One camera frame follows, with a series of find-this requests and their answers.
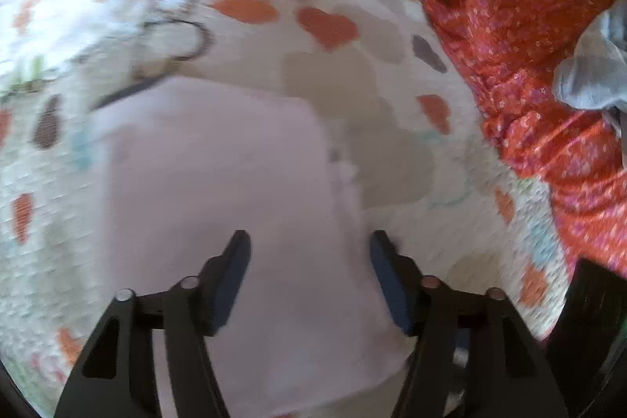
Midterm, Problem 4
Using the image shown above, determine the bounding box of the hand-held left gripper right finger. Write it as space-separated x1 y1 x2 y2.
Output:
369 229 569 418

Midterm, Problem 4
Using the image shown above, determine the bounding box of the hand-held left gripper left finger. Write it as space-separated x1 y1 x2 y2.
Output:
53 229 252 418

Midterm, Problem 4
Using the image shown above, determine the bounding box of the pale pink tree-print sweater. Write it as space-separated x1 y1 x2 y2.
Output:
92 76 413 418

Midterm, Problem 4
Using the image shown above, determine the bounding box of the heart-patterned quilted bedspread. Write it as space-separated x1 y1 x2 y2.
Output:
0 0 580 418

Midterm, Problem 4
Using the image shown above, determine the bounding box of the grey cloth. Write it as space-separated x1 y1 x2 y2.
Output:
553 0 627 126

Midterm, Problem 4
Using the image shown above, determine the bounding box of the red floral blanket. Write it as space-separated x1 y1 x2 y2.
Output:
171 0 627 278

